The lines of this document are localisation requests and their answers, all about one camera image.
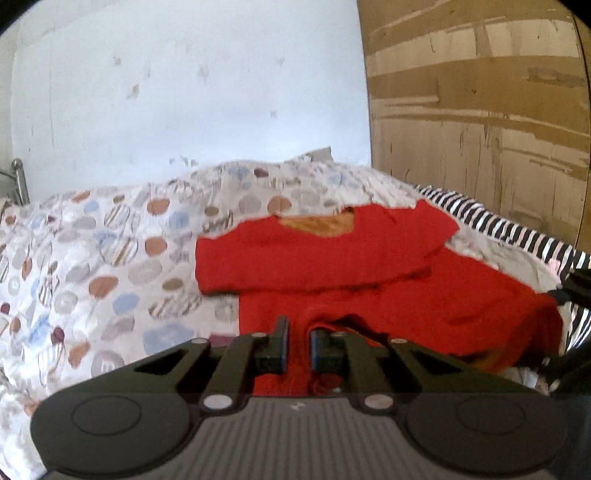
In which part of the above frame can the red knitted sweater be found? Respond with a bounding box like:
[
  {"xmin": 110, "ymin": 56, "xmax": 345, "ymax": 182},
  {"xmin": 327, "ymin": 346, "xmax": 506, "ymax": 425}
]
[{"xmin": 195, "ymin": 200, "xmax": 563, "ymax": 397}]

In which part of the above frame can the black white striped sheet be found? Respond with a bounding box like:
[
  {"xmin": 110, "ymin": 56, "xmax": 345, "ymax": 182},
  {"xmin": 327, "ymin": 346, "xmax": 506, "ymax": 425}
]
[{"xmin": 414, "ymin": 184, "xmax": 591, "ymax": 398}]

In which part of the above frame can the dotted patterned duvet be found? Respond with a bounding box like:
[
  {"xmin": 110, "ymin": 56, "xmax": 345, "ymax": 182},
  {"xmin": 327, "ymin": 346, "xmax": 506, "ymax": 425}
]
[{"xmin": 1, "ymin": 155, "xmax": 559, "ymax": 479}]

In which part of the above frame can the brown wooden wardrobe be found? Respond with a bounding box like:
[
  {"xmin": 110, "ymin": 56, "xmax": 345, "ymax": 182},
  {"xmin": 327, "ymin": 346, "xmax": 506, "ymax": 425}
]
[{"xmin": 358, "ymin": 0, "xmax": 590, "ymax": 250}]

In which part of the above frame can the metal bed headboard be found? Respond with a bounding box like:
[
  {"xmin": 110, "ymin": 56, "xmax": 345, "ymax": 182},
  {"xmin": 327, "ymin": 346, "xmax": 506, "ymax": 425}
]
[{"xmin": 0, "ymin": 158, "xmax": 30, "ymax": 206}]

